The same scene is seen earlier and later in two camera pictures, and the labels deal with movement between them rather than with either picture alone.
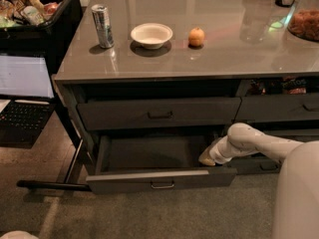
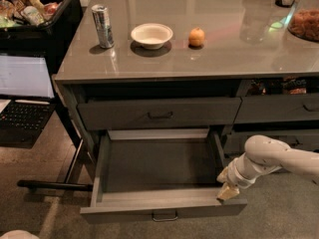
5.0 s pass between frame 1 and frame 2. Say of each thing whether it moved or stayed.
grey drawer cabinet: stayed
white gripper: moved
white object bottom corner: stayed
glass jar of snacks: stayed
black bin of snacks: stayed
